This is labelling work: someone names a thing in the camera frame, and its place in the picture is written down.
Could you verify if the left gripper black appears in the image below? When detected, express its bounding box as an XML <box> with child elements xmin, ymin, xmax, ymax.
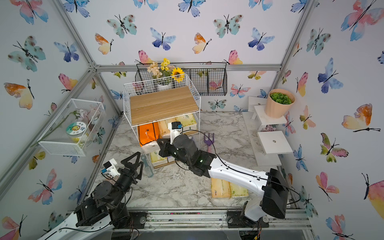
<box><xmin>109</xmin><ymin>153</ymin><xmax>143</xmax><ymax>209</ymax></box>

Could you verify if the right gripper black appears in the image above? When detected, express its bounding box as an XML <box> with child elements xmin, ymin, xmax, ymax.
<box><xmin>155</xmin><ymin>137</ymin><xmax>193</xmax><ymax>170</ymax></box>

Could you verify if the bright orange tissue pack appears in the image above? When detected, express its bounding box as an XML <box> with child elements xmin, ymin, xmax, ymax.
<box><xmin>137</xmin><ymin>122</ymin><xmax>160</xmax><ymax>154</ymax></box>

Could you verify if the orange-yellow tissue pack top shelf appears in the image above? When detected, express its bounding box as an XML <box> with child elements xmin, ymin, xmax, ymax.
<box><xmin>211</xmin><ymin>178</ymin><xmax>231</xmax><ymax>199</ymax></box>

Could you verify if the yellow-green tissue pack top shelf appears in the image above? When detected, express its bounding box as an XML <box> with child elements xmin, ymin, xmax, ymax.
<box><xmin>229</xmin><ymin>183</ymin><xmax>249</xmax><ymax>198</ymax></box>

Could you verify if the pale orange tissue pack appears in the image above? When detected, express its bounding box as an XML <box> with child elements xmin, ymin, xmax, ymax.
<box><xmin>158</xmin><ymin>118</ymin><xmax>175</xmax><ymax>139</ymax></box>

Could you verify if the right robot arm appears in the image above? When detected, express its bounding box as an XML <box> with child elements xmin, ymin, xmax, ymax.
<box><xmin>157</xmin><ymin>135</ymin><xmax>289</xmax><ymax>221</ymax></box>

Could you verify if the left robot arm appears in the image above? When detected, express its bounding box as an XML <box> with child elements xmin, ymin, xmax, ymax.
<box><xmin>40</xmin><ymin>152</ymin><xmax>144</xmax><ymax>240</ymax></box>

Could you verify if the yellow tissue pack bottom shelf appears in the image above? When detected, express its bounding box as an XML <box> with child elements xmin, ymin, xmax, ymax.
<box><xmin>150</xmin><ymin>151</ymin><xmax>168</xmax><ymax>167</ymax></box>

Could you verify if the green-white tissue pack middle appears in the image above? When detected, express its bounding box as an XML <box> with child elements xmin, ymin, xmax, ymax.
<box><xmin>175</xmin><ymin>114</ymin><xmax>198</xmax><ymax>129</ymax></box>

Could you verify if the teal small brush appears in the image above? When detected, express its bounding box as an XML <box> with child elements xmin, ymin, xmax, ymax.
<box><xmin>141</xmin><ymin>154</ymin><xmax>154</xmax><ymax>178</ymax></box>

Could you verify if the purple and pink garden fork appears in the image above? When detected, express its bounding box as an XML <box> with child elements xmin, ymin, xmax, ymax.
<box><xmin>204</xmin><ymin>133</ymin><xmax>215</xmax><ymax>154</ymax></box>

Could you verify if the round green-lidded jar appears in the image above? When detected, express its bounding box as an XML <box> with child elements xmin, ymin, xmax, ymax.
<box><xmin>66</xmin><ymin>122</ymin><xmax>88</xmax><ymax>143</ymax></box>

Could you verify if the artificial pink rose stem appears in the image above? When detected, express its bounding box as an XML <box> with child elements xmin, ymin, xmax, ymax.
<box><xmin>30</xmin><ymin>109</ymin><xmax>96</xmax><ymax>148</ymax></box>

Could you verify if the artificial flower bouquet in pot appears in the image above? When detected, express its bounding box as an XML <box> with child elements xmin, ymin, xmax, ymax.
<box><xmin>147</xmin><ymin>58</ymin><xmax>186</xmax><ymax>91</ymax></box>

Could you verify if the white stepped stand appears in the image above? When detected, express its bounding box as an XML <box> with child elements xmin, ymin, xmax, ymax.
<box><xmin>243</xmin><ymin>97</ymin><xmax>293</xmax><ymax>168</ymax></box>

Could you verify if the pink pot with green plant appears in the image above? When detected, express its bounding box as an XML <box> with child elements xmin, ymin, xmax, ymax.
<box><xmin>265</xmin><ymin>89</ymin><xmax>296</xmax><ymax>118</ymax></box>

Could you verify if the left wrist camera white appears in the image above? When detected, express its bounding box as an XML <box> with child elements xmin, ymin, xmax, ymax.
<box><xmin>101</xmin><ymin>159</ymin><xmax>121</xmax><ymax>178</ymax></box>

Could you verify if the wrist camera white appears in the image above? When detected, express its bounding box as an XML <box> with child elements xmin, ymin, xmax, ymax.
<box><xmin>101</xmin><ymin>159</ymin><xmax>121</xmax><ymax>178</ymax></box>
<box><xmin>168</xmin><ymin>121</ymin><xmax>183</xmax><ymax>145</ymax></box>

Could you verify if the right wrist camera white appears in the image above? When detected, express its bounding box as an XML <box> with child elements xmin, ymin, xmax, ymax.
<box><xmin>168</xmin><ymin>121</ymin><xmax>183</xmax><ymax>145</ymax></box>

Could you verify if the white wire three-tier shelf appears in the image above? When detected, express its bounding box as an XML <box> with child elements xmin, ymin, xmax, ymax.
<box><xmin>123</xmin><ymin>74</ymin><xmax>201</xmax><ymax>169</ymax></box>

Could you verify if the white wire wall basket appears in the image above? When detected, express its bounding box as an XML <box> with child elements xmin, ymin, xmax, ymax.
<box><xmin>37</xmin><ymin>99</ymin><xmax>106</xmax><ymax>157</ymax></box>

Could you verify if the black wire wall basket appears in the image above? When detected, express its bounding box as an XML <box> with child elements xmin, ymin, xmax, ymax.
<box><xmin>135</xmin><ymin>62</ymin><xmax>228</xmax><ymax>96</ymax></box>

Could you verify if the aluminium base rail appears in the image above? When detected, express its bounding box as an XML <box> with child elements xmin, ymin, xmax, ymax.
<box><xmin>58</xmin><ymin>206</ymin><xmax>314</xmax><ymax>240</ymax></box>

